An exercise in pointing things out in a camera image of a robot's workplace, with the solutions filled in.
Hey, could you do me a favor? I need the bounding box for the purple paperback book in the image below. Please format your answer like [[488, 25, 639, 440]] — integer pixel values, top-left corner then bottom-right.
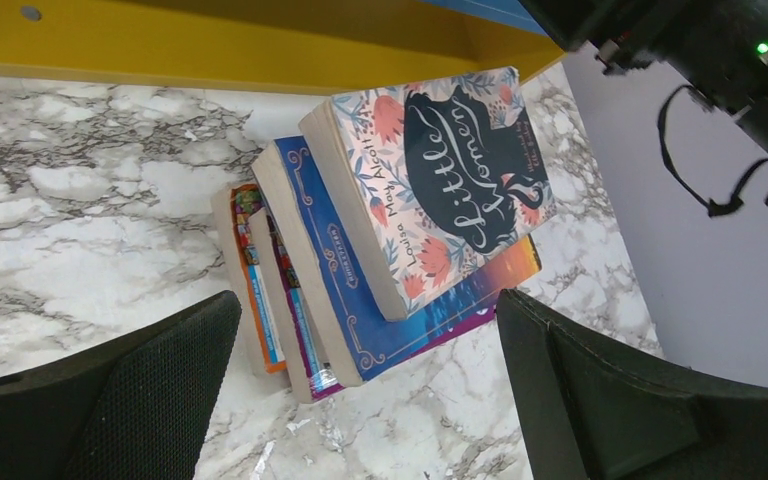
[[248, 208, 498, 405]]

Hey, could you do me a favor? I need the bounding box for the Jane Eyre blue book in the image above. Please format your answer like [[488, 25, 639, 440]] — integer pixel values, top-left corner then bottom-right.
[[251, 136, 542, 387]]

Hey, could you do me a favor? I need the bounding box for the colourful wooden bookshelf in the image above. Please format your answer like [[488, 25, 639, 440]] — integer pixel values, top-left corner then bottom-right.
[[0, 1, 563, 95]]

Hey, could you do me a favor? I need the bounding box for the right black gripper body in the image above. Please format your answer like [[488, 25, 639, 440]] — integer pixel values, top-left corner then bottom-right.
[[523, 0, 768, 207]]

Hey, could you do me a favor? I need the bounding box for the Little Women floral book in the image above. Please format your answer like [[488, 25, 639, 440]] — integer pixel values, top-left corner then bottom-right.
[[299, 66, 555, 321]]

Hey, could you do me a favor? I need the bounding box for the orange paperback book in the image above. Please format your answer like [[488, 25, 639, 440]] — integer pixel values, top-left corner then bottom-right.
[[211, 183, 286, 376]]

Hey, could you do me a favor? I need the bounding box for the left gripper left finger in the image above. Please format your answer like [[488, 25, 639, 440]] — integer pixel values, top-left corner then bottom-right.
[[0, 291, 241, 479]]

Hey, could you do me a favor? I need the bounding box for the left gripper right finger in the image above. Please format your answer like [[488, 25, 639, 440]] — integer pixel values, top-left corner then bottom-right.
[[496, 289, 768, 479]]

